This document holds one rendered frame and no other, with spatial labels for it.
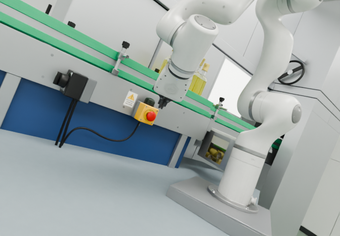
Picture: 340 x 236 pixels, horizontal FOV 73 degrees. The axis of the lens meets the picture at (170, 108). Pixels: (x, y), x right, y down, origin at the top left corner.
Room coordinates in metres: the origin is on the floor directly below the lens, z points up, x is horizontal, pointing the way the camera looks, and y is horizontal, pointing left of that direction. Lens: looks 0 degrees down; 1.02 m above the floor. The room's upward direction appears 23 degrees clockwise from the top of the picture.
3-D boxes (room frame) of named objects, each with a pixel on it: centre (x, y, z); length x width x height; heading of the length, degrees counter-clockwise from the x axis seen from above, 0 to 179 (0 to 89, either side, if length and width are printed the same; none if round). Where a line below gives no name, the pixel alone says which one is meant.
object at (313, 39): (2.03, -1.11, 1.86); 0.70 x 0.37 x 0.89; 127
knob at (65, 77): (0.73, 0.35, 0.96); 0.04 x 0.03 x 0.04; 37
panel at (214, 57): (1.54, -0.17, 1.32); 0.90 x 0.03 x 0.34; 127
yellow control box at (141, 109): (0.93, 0.08, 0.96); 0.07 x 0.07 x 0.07; 37
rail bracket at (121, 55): (0.85, 0.23, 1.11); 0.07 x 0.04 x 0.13; 37
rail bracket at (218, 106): (1.25, -0.22, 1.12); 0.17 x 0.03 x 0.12; 37
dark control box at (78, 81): (0.76, 0.31, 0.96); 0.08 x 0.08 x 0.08; 37
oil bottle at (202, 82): (1.31, -0.09, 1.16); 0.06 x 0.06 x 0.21; 37
